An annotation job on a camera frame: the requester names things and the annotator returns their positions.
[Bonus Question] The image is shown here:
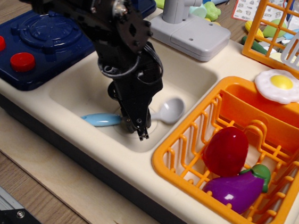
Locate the red toy pepper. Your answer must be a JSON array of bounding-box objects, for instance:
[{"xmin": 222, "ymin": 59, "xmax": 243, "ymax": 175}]
[{"xmin": 202, "ymin": 126, "xmax": 249, "ymax": 177}]

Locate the grey spoon with blue handle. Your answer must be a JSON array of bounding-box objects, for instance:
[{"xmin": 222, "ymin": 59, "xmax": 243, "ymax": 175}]
[{"xmin": 81, "ymin": 98, "xmax": 185, "ymax": 127}]

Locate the cream toy sink unit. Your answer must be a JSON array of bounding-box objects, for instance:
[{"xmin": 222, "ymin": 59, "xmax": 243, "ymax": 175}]
[{"xmin": 0, "ymin": 0, "xmax": 299, "ymax": 224}]

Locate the purple toy eggplant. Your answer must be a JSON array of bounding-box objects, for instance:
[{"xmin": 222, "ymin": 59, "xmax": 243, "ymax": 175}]
[{"xmin": 202, "ymin": 164, "xmax": 271, "ymax": 214}]

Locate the grey toy faucet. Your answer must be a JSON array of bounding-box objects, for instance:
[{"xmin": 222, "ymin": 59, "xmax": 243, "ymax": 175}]
[{"xmin": 150, "ymin": 0, "xmax": 231, "ymax": 62}]

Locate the green toy vegetable piece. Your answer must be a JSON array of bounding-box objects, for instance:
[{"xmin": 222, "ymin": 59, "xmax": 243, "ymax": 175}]
[{"xmin": 203, "ymin": 1, "xmax": 221, "ymax": 21}]

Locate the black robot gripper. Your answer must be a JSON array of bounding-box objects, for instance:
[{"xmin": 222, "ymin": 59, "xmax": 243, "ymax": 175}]
[{"xmin": 98, "ymin": 42, "xmax": 163, "ymax": 141}]

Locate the red stove knob right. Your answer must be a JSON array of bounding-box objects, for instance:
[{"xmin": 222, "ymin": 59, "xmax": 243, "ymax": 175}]
[{"xmin": 10, "ymin": 52, "xmax": 36, "ymax": 72}]

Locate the orange utensil rack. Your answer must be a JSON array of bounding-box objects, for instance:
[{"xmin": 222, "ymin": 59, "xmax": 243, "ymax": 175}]
[{"xmin": 242, "ymin": 0, "xmax": 299, "ymax": 79}]

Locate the printed paper card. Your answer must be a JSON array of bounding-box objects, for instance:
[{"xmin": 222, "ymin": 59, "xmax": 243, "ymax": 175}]
[{"xmin": 231, "ymin": 0, "xmax": 260, "ymax": 21}]

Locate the navy blue toy stove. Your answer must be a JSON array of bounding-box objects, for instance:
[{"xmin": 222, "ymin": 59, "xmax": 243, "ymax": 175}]
[{"xmin": 0, "ymin": 0, "xmax": 158, "ymax": 104}]

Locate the orange dish drainer basket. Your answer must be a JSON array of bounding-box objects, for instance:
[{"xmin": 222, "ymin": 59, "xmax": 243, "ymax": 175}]
[{"xmin": 152, "ymin": 76, "xmax": 299, "ymax": 224}]

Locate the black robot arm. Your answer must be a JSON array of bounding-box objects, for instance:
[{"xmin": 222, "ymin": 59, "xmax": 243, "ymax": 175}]
[{"xmin": 19, "ymin": 0, "xmax": 164, "ymax": 140}]

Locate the toy fried egg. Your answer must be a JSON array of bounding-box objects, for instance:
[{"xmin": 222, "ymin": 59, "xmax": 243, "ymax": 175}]
[{"xmin": 254, "ymin": 69, "xmax": 299, "ymax": 105}]

